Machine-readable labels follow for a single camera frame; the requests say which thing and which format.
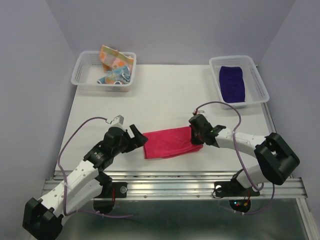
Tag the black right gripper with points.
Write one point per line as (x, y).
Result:
(195, 141)

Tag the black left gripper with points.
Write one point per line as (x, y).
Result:
(139, 139)

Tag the pink towel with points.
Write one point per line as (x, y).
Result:
(169, 143)

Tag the purple towel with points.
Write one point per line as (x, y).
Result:
(232, 85)

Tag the light blue patterned towel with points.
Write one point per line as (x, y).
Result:
(118, 76)

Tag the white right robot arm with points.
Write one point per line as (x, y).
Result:
(275, 159)

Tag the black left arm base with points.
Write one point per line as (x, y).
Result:
(105, 202)

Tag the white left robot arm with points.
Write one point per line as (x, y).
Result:
(45, 217)

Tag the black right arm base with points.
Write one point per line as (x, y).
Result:
(240, 197)

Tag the white right plastic basket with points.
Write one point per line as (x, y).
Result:
(253, 88)

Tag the white plastic basket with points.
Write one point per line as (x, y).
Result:
(89, 74)
(253, 88)

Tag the orange dotted patterned towel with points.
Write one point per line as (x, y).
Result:
(112, 59)

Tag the white left plastic basket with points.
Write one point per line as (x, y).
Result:
(89, 74)

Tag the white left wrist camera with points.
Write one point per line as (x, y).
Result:
(118, 120)

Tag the aluminium mounting rail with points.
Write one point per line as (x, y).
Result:
(184, 185)

